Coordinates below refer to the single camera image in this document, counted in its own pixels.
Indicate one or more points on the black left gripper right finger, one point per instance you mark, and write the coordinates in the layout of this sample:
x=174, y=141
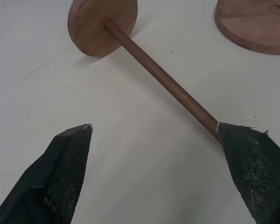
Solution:
x=256, y=172

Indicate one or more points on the round wooden base with hole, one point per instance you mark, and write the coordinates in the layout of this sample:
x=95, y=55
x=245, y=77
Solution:
x=254, y=25

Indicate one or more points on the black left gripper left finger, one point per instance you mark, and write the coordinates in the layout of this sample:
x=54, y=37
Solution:
x=53, y=177

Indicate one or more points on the wooden disc with dowel rod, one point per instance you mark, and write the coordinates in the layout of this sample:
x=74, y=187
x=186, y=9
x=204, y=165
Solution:
x=100, y=25

